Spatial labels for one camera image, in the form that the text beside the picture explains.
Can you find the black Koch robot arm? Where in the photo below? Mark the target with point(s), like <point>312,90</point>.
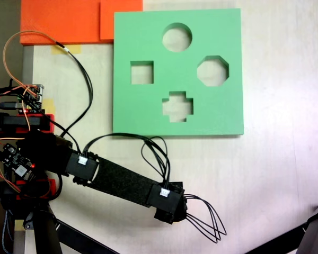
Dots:
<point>122,177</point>

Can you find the yellow tape square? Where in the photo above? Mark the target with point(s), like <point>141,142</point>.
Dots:
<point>18,225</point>
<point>50,106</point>

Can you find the large orange foam block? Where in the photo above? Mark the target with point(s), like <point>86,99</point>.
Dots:
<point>59,22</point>

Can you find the green shape sorting board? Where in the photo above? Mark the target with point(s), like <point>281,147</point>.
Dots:
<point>137,111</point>

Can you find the thick black tripod leg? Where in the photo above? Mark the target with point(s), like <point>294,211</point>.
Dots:
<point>46,232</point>
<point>316,232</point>

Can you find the small black circuit board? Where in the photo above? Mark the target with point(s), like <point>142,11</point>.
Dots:
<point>14,160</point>

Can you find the circuit board with green terminal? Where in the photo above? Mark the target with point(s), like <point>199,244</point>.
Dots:
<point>33,101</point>

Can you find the wide yellow tape strip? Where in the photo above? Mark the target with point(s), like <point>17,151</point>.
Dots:
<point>74,49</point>

